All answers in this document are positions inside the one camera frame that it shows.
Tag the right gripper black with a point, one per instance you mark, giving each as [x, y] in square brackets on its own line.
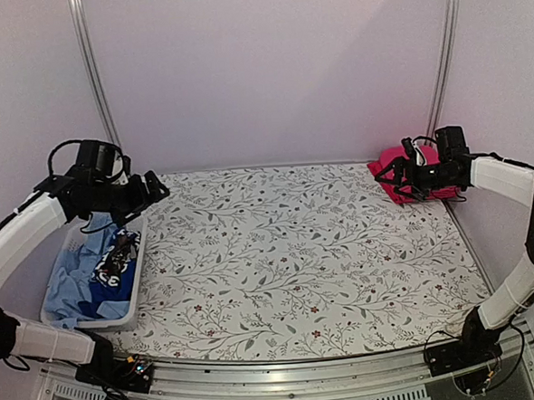
[399, 165]

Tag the aluminium front rail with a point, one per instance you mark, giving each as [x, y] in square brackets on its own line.
[404, 374]

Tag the floral table mat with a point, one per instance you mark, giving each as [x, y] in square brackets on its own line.
[296, 262]

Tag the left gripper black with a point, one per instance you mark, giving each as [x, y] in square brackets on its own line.
[152, 182]

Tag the white plastic laundry basket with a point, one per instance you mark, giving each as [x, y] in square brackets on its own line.
[130, 320]

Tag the right aluminium corner post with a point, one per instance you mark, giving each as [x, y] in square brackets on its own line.
[450, 20]

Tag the aluminium corner post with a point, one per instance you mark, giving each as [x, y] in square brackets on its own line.
[450, 20]
[80, 24]

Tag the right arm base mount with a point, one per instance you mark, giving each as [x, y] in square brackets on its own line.
[452, 355]

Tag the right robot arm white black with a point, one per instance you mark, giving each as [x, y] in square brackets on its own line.
[503, 228]

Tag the left aluminium corner post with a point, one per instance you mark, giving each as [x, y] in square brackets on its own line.
[80, 24]

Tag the light blue shirt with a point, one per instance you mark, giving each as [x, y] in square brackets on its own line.
[68, 299]

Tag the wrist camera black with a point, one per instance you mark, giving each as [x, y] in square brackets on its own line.
[450, 143]
[101, 162]

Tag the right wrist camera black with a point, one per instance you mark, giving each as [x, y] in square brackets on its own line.
[450, 143]

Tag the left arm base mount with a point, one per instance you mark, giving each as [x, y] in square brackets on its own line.
[132, 374]

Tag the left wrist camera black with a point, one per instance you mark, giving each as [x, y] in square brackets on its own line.
[101, 162]

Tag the blue printed t-shirt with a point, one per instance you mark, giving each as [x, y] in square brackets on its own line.
[112, 280]

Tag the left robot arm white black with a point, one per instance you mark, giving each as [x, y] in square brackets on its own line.
[56, 202]

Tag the folded pink garment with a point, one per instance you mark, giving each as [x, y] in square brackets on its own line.
[420, 156]

